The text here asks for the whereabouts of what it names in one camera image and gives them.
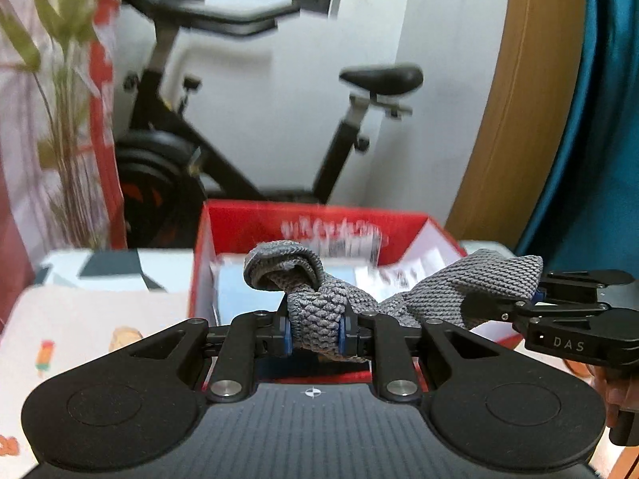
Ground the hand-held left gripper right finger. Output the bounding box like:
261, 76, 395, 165
337, 309, 501, 405

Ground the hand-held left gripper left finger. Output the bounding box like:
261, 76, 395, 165
127, 309, 294, 405

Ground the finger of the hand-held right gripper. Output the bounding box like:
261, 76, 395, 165
535, 268, 636, 306
462, 292, 612, 333

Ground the grey knitted cloth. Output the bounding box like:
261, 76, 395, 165
243, 241, 545, 362

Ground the red cardboard box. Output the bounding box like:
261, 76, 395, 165
189, 200, 525, 392

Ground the person's right hand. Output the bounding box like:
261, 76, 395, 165
589, 362, 633, 428

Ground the teal curtain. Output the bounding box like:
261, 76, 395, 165
514, 0, 639, 280

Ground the wooden door panel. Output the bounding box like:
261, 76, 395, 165
444, 0, 595, 255

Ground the printed white tablecloth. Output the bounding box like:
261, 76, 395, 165
0, 239, 515, 467

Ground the black exercise bike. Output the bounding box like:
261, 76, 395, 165
115, 0, 425, 250

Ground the pink plant printed backdrop cloth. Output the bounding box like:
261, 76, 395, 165
0, 0, 128, 333

